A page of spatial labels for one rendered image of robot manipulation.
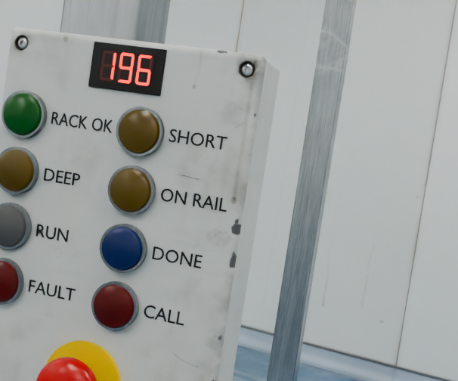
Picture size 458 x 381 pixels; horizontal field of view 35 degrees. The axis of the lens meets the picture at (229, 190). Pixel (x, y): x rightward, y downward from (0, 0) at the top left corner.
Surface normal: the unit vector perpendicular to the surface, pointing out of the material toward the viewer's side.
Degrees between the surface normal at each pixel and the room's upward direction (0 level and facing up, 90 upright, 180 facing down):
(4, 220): 87
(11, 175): 93
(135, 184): 87
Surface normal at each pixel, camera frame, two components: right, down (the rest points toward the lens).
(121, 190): -0.32, 0.01
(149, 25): 0.95, 0.16
